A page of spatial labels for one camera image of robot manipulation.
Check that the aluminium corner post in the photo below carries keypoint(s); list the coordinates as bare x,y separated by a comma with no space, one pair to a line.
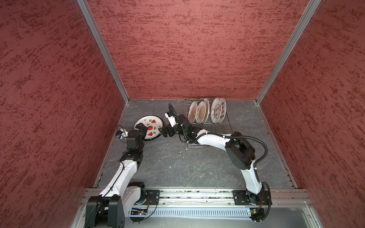
86,11
296,34

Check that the white plate red black characters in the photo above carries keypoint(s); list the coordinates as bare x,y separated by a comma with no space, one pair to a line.
215,110

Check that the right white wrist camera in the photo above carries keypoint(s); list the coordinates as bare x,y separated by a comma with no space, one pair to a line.
171,119

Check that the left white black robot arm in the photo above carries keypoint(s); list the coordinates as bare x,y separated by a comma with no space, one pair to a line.
120,195

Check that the right aluminium corner post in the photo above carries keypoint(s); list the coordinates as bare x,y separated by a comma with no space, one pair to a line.
296,34

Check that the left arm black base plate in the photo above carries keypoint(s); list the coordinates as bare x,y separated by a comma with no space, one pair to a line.
152,197

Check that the left aluminium corner post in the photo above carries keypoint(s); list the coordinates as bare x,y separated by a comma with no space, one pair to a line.
86,11

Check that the patterned white plate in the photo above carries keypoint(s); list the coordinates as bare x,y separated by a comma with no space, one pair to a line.
223,110

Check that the small circuit board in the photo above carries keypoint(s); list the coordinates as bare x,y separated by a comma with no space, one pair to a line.
257,215
139,212

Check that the steel wire dish rack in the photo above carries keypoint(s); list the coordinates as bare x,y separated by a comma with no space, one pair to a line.
222,128

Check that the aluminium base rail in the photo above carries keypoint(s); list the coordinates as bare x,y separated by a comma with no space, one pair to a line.
189,197

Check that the right small circuit board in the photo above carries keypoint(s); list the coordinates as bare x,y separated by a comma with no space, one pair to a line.
257,215

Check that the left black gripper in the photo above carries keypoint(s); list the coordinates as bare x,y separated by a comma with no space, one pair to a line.
142,128

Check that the orange sunburst white plate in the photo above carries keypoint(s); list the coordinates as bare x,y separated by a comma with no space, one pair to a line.
192,111

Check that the dark rim striped plate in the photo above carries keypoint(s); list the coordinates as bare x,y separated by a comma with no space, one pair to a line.
153,138

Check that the watermelon plate blue rim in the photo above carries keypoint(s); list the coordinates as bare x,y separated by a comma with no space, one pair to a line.
153,123

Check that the white perforated cable tray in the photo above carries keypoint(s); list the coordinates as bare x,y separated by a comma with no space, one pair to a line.
200,213

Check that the left small circuit board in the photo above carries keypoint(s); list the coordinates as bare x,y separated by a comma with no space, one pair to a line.
139,212

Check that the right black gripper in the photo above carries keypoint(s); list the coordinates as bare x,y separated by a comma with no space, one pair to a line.
165,133

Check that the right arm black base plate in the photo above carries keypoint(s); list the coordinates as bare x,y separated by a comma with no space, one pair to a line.
247,198

